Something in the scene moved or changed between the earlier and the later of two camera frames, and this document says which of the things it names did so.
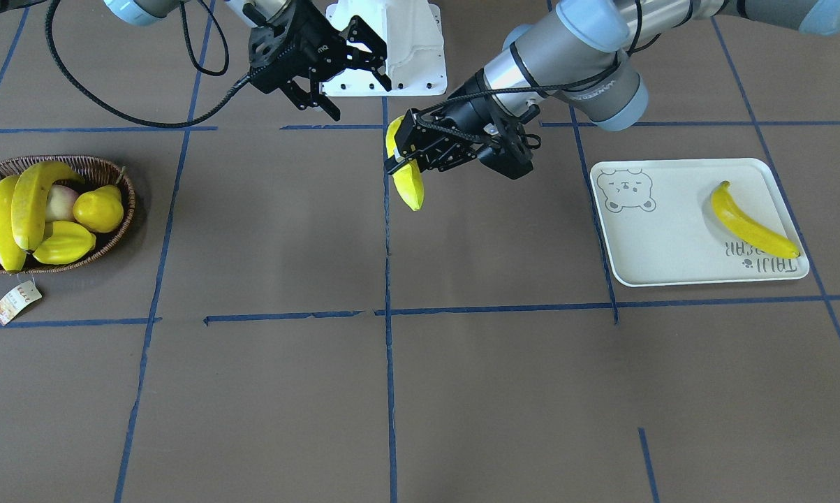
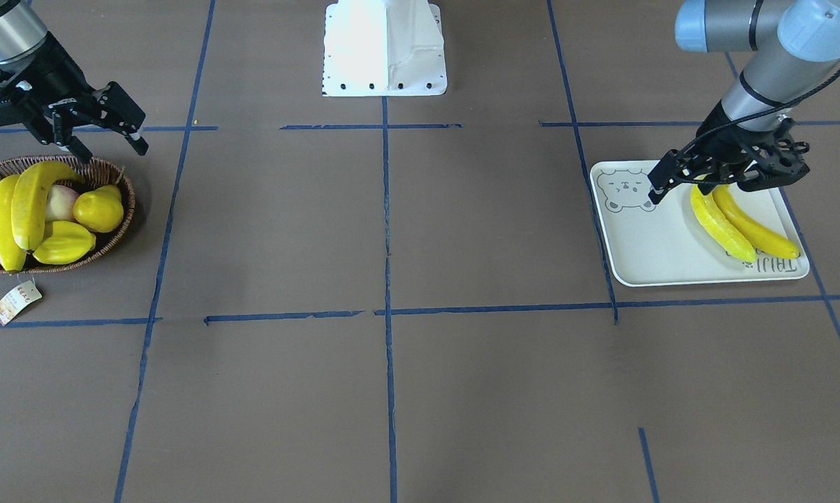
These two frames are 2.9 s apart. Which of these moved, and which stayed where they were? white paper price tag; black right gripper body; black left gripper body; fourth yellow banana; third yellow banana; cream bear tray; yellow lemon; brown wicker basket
Moved: black right gripper body; black left gripper body
Stayed: yellow lemon; white paper price tag; third yellow banana; brown wicker basket; cream bear tray; fourth yellow banana
